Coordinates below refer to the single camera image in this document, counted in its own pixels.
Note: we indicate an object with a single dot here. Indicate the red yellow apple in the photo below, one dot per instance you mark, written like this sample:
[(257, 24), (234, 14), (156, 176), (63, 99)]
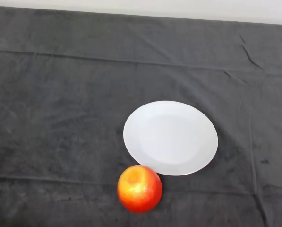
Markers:
[(139, 189)]

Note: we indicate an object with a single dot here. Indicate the white round plate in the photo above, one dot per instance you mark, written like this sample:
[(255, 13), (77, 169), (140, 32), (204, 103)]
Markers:
[(176, 139)]

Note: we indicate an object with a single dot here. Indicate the black cloth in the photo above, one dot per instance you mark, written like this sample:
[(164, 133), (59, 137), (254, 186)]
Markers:
[(60, 94)]

